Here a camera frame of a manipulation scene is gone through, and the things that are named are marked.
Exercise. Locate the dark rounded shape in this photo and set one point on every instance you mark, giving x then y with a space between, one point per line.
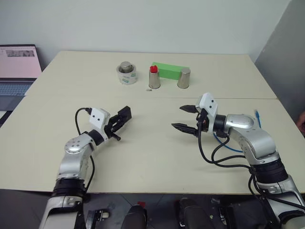
135 218
191 214

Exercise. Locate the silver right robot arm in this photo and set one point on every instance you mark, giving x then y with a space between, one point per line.
257 143

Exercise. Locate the black metal bracket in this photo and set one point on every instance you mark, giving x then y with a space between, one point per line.
98 215
221 212

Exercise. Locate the small red block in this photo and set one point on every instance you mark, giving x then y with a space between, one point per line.
141 204

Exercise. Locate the green rectangular block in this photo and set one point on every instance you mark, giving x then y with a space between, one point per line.
170 70

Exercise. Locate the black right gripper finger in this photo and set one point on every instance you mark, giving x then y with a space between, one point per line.
189 109
184 127

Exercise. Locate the open laptop computer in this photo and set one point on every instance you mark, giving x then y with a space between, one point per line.
16 64

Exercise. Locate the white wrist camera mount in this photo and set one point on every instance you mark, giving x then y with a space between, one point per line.
208 104
98 117

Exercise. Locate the bystander dark body part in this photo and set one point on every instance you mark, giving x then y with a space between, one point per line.
301 124

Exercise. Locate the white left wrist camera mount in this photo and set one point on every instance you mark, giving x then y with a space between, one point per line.
98 117

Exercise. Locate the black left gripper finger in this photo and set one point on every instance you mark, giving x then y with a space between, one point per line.
124 124
120 112

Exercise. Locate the white tape roll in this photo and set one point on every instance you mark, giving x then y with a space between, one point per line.
128 77

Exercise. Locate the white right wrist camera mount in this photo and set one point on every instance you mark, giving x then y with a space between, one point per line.
208 104

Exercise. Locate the steel cup with red top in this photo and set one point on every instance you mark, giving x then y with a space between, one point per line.
154 81

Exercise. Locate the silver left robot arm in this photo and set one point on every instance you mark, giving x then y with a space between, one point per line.
74 155

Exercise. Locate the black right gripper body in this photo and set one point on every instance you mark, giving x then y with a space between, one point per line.
204 121

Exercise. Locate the plain steel cup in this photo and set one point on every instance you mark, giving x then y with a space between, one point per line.
184 78

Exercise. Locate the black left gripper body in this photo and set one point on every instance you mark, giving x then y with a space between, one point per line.
111 127

